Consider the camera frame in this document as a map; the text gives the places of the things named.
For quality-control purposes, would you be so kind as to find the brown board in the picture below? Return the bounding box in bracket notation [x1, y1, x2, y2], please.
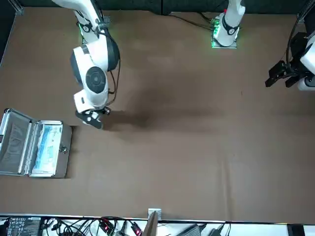
[143, 211, 159, 236]

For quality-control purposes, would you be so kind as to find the black labelled power unit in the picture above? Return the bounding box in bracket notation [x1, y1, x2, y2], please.
[5, 216, 42, 236]

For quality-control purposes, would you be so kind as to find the blue white face mask packet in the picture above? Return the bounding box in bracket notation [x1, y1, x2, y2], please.
[31, 120, 64, 177]

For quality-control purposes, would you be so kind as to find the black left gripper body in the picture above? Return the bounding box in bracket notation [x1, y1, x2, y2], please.
[286, 31, 309, 79]

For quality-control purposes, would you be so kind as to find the black device with red lights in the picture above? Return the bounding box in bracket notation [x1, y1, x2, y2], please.
[129, 221, 144, 236]
[97, 218, 116, 234]

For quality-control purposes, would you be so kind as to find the aluminium frame corner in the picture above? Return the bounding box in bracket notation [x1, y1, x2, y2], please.
[9, 0, 24, 16]

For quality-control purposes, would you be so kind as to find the black power adapter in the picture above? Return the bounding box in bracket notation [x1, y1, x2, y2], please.
[208, 225, 226, 236]

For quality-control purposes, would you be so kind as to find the grey power brick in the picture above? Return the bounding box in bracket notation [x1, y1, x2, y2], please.
[180, 223, 207, 236]

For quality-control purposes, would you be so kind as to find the black box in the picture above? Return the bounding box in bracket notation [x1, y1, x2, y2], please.
[286, 224, 305, 236]

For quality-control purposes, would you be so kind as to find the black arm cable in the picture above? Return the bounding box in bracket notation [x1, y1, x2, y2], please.
[91, 0, 122, 106]
[285, 0, 311, 74]

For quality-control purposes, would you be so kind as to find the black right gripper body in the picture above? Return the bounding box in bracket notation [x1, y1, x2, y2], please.
[85, 108, 107, 120]

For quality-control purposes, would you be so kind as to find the thin black table cable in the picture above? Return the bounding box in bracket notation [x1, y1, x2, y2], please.
[169, 12, 215, 31]

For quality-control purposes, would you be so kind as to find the silver mounting bracket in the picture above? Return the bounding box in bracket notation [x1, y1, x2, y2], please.
[148, 208, 162, 220]

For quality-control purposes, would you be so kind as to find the aluminium medical kit case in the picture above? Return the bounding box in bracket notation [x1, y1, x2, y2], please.
[0, 108, 73, 179]

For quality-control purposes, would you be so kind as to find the black cable tangle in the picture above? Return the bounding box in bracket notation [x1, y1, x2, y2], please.
[41, 216, 148, 236]

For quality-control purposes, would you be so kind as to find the green connector block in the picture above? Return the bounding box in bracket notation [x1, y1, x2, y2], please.
[210, 19, 221, 35]

